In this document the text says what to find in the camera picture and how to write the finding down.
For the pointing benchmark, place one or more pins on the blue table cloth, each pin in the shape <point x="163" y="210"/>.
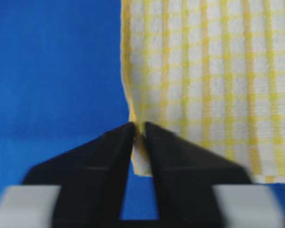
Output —
<point x="60" y="80"/>

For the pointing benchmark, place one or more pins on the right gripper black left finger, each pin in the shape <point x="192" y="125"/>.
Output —
<point x="92" y="178"/>

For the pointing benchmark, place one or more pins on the yellow checked towel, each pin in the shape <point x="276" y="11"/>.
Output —
<point x="212" y="71"/>

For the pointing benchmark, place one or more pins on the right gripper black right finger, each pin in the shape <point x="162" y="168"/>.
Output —
<point x="183" y="174"/>

